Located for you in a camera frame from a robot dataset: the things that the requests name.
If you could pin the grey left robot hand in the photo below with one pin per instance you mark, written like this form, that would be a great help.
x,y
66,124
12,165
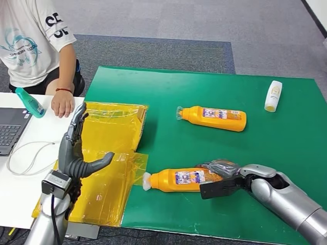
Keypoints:
x,y
69,155

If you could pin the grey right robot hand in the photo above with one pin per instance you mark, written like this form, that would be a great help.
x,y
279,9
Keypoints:
x,y
222,169

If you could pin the person's left hand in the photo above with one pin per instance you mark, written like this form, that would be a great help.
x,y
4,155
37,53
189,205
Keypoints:
x,y
63,104

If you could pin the orange detergent bottle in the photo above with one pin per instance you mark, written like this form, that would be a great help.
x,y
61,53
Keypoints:
x,y
199,120
166,181

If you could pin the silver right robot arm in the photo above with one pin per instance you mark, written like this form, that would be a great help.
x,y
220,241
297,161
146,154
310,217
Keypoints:
x,y
281,199

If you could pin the person's left forearm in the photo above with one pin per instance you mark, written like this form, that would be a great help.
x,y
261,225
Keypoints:
x,y
66,67

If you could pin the teal plastic bottle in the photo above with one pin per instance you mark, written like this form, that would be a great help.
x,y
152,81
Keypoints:
x,y
30,103

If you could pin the small white bottle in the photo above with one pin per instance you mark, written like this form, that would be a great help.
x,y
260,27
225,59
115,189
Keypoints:
x,y
273,96

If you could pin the yellow film-wrapped cardboard box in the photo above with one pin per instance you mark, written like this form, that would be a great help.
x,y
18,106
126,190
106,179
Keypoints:
x,y
107,128

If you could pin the dark grey laptop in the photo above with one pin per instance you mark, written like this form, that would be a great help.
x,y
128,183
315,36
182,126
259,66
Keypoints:
x,y
13,128

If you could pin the grey flat board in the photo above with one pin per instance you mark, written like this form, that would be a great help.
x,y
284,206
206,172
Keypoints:
x,y
87,231

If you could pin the green mat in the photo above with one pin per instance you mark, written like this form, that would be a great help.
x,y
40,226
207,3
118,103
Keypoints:
x,y
229,84

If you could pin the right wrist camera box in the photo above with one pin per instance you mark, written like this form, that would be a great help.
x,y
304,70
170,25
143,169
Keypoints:
x,y
217,190

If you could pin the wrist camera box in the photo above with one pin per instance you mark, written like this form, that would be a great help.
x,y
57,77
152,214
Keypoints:
x,y
56,184
217,190

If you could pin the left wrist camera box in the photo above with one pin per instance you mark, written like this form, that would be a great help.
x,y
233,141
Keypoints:
x,y
56,184

